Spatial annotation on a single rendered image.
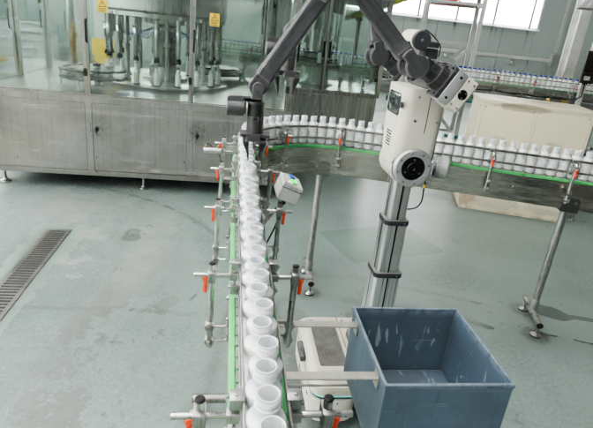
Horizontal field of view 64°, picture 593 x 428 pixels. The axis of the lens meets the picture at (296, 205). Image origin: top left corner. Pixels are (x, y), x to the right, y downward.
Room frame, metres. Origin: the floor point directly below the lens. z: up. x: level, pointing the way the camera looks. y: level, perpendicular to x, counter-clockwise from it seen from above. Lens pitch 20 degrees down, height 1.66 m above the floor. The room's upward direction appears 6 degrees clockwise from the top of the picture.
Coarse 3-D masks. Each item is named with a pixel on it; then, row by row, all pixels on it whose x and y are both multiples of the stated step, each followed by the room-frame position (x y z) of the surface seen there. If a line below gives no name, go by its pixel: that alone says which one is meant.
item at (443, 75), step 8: (440, 64) 1.72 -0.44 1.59; (448, 64) 1.75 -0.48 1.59; (432, 72) 1.68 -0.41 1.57; (440, 72) 1.68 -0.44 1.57; (448, 72) 1.69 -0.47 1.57; (456, 72) 1.68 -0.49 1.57; (424, 80) 1.71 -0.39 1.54; (432, 80) 1.69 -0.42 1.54; (440, 80) 1.68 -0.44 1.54; (448, 80) 1.68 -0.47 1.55; (432, 88) 1.70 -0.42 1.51; (440, 88) 1.67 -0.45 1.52; (432, 96) 1.71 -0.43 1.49
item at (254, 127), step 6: (252, 120) 1.58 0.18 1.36; (258, 120) 1.58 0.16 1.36; (246, 126) 1.60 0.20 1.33; (252, 126) 1.58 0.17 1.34; (258, 126) 1.58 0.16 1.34; (240, 132) 1.58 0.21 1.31; (246, 132) 1.59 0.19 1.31; (252, 132) 1.58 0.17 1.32; (258, 132) 1.58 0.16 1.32; (264, 132) 1.62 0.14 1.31; (264, 138) 1.59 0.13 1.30
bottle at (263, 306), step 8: (256, 304) 0.78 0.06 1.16; (264, 304) 0.80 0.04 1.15; (272, 304) 0.78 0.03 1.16; (256, 312) 0.77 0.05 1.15; (264, 312) 0.77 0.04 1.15; (272, 312) 0.78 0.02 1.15; (248, 320) 0.79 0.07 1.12; (272, 320) 0.78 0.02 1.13; (248, 328) 0.77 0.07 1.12; (272, 328) 0.77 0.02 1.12
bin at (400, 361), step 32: (352, 320) 1.15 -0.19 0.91; (384, 320) 1.17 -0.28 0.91; (416, 320) 1.18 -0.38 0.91; (448, 320) 1.20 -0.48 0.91; (352, 352) 1.10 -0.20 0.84; (384, 352) 1.17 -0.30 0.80; (416, 352) 1.19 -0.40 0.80; (448, 352) 1.18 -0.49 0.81; (480, 352) 1.04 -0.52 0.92; (288, 384) 1.08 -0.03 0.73; (320, 384) 1.09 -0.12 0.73; (352, 384) 1.06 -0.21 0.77; (384, 384) 0.85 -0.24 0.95; (416, 384) 0.86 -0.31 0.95; (448, 384) 0.88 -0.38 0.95; (480, 384) 0.89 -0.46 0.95; (512, 384) 0.90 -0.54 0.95; (384, 416) 0.85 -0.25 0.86; (416, 416) 0.87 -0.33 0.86; (448, 416) 0.88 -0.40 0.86; (480, 416) 0.89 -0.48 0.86
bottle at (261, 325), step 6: (258, 318) 0.74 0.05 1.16; (264, 318) 0.74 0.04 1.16; (252, 324) 0.72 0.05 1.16; (258, 324) 0.74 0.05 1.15; (264, 324) 0.74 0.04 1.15; (270, 324) 0.72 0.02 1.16; (252, 330) 0.71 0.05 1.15; (258, 330) 0.71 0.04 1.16; (264, 330) 0.71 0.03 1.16; (270, 330) 0.72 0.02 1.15; (246, 336) 0.74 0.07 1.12; (252, 336) 0.71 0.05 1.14; (258, 336) 0.71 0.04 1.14; (246, 342) 0.72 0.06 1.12; (252, 342) 0.71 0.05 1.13; (246, 348) 0.71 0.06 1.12; (252, 348) 0.70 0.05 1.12; (246, 354) 0.71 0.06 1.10; (252, 354) 0.70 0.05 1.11; (246, 360) 0.71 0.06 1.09; (246, 366) 0.70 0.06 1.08; (246, 372) 0.71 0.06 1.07; (246, 378) 0.70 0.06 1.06
